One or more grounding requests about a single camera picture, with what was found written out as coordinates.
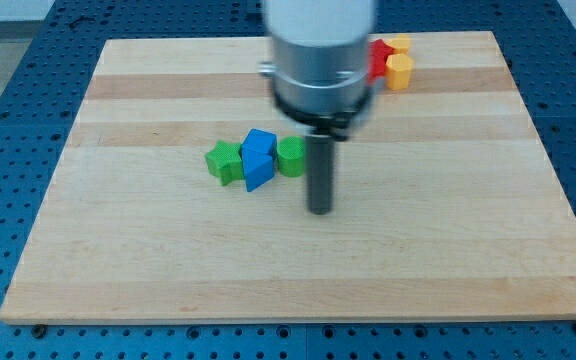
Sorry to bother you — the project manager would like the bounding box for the green star block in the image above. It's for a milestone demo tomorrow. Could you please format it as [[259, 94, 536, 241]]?
[[204, 140, 244, 186]]

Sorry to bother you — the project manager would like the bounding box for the green cylinder block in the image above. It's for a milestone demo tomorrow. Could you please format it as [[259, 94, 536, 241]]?
[[276, 136, 305, 178]]

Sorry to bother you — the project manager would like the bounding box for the blue cube block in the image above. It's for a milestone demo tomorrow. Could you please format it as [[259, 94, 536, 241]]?
[[241, 128, 277, 157]]

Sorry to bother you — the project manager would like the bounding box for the yellow hexagon block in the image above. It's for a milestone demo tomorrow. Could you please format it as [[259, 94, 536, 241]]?
[[386, 53, 414, 90]]

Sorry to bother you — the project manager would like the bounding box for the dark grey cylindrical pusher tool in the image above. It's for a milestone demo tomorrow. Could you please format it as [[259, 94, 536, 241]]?
[[305, 133, 335, 215]]

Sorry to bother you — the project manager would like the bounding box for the blue triangular block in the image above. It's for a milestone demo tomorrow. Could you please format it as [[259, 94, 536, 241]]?
[[242, 149, 275, 192]]

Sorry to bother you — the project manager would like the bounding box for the red star block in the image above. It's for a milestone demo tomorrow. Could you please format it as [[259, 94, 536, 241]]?
[[368, 39, 394, 84]]

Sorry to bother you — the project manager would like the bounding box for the light wooden board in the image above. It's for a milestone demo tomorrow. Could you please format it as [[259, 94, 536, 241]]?
[[0, 31, 576, 325]]

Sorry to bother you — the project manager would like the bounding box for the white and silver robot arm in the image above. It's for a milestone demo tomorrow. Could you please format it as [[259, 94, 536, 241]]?
[[261, 0, 377, 141]]

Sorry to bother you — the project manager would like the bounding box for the yellow heart block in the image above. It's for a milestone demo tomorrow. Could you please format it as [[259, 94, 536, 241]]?
[[385, 33, 412, 54]]

